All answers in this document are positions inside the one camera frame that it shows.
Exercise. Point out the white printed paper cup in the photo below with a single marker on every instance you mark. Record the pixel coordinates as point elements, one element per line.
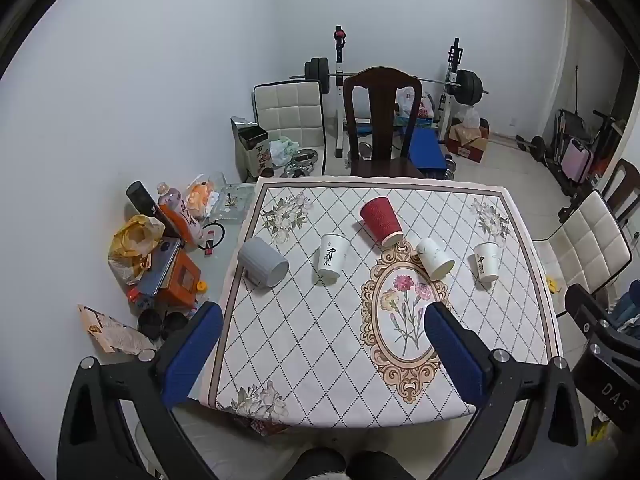
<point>487,261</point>
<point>332,257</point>

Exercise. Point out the pink suitcase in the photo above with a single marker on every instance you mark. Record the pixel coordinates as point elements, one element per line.
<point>577,160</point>

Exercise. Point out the plain white paper cup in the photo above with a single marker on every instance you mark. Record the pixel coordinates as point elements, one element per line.
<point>434,257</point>

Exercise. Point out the red ribbed paper cup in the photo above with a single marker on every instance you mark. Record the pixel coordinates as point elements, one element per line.
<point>381,222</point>

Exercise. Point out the black cylinder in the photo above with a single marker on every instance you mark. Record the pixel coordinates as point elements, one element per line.
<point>142,197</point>

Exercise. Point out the metal bowls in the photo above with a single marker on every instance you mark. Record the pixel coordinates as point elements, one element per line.
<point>304,159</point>

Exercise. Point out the clear glass tray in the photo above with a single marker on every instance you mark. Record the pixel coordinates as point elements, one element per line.
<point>231,201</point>

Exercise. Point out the person's left leg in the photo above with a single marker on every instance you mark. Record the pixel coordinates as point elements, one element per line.
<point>320,466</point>

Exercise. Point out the black barbell with plates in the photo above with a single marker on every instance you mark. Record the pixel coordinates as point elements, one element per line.
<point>470,86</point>

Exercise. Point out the blue cloth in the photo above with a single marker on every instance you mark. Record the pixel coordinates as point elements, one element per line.
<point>629,310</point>

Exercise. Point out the purple drink bottle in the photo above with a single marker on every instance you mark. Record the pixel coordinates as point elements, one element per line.
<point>179,210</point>

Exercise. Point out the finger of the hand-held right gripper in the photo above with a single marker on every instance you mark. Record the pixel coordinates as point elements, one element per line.
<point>582,304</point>

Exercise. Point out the black dumbbell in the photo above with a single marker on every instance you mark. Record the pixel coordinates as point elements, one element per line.
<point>537,145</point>

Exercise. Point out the green and white plastic bag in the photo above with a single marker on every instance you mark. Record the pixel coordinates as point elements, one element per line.
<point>282,151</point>

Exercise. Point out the person's right leg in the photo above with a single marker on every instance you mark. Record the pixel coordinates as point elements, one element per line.
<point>372,467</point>

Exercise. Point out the grey ceramic cup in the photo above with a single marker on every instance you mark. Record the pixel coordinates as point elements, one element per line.
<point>262,262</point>

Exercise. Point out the orange box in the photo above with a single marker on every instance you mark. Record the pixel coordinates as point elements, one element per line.
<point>176,282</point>

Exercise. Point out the dark wooden chair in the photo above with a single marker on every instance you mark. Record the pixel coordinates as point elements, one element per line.
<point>622,185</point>
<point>382,120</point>

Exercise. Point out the white padded chair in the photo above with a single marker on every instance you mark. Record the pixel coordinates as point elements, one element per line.
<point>292,112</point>
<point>585,245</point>

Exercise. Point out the tall printed carton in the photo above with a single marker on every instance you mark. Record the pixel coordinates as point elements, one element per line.
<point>252,152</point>

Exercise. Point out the floral quilted tablecloth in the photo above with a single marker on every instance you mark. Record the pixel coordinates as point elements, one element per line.
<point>310,340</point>

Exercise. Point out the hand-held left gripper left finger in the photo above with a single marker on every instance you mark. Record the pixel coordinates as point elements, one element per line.
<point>192,355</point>

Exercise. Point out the blue bench pad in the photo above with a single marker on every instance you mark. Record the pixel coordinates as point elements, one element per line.
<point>426,152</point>

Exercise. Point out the brown cardboard box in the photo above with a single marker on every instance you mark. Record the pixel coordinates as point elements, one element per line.
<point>467,144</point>

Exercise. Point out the orange snack bag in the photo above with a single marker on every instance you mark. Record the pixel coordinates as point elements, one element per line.
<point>200,199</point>

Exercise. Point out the grey blue flat case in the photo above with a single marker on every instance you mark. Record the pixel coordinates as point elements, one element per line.
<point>161,264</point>

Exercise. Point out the black folded trolley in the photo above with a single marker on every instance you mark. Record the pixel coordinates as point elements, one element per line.
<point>565,130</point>

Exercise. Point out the printed paper leaflet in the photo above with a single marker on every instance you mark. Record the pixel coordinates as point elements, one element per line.
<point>110,331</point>

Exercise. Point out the red and white plastic bag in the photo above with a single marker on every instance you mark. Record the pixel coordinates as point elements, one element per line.
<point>412,102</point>

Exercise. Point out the person's leg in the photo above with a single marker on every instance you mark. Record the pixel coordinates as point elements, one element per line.
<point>320,466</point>
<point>372,467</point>

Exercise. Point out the small yellow toy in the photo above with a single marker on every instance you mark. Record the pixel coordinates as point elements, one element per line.
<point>552,285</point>

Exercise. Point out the black round cap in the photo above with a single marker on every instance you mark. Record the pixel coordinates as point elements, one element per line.
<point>175,322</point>
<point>150,322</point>

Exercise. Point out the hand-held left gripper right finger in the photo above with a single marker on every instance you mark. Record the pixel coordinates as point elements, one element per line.
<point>452,355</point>

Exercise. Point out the small red tube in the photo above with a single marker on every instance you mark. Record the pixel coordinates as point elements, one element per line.
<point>210,240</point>

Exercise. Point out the yellow plastic bag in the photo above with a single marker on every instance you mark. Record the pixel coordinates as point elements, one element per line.
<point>132,245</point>

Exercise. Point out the white squat rack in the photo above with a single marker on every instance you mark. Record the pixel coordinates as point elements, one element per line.
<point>340,85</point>

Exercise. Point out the black kick scooter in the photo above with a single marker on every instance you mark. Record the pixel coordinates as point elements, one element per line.
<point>607,132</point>

